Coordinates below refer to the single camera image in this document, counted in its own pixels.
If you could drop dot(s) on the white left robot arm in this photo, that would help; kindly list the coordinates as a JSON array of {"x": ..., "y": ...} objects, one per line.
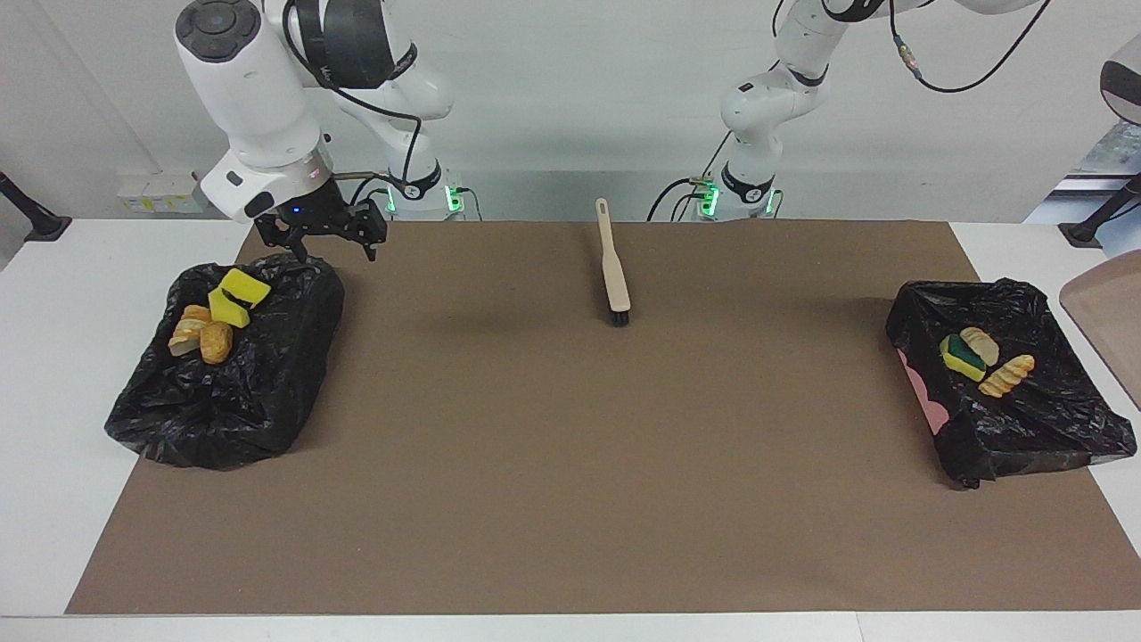
[{"x": 775, "y": 98}]

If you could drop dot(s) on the beige hand brush black bristles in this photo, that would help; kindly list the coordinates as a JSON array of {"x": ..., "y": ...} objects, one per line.
[{"x": 615, "y": 276}]

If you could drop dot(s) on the pink plastic bin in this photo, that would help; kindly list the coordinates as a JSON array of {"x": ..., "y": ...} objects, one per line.
[{"x": 931, "y": 412}]

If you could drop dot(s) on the brown table mat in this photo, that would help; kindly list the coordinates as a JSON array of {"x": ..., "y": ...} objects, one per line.
[{"x": 570, "y": 446}]

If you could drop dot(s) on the yellow green sponge piece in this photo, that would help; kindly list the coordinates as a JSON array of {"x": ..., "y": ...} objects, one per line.
[{"x": 227, "y": 309}]

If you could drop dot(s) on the brown toy bread roll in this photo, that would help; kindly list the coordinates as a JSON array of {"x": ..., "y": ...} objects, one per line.
[{"x": 216, "y": 343}]

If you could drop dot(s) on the orange toy croissant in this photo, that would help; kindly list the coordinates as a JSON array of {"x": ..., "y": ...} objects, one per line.
[
  {"x": 187, "y": 332},
  {"x": 1007, "y": 374}
]

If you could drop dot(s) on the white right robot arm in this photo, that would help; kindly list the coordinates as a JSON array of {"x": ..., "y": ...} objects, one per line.
[{"x": 250, "y": 89}]

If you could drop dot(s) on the white wall socket box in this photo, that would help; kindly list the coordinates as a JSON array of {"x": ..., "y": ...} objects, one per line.
[{"x": 160, "y": 192}]

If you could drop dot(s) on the beige plastic dustpan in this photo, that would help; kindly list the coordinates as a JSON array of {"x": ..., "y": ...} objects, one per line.
[{"x": 1114, "y": 312}]

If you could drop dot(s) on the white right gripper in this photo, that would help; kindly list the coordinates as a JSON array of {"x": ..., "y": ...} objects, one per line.
[{"x": 267, "y": 187}]

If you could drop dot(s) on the black plastic trash bag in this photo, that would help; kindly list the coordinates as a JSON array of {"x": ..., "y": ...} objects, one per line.
[
  {"x": 1043, "y": 428},
  {"x": 223, "y": 410}
]

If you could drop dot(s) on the black camera stand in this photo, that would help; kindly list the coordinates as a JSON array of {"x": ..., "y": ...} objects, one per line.
[
  {"x": 45, "y": 225},
  {"x": 1083, "y": 234}
]

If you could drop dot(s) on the cream foam chunk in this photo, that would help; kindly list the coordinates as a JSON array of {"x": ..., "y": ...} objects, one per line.
[{"x": 982, "y": 343}]

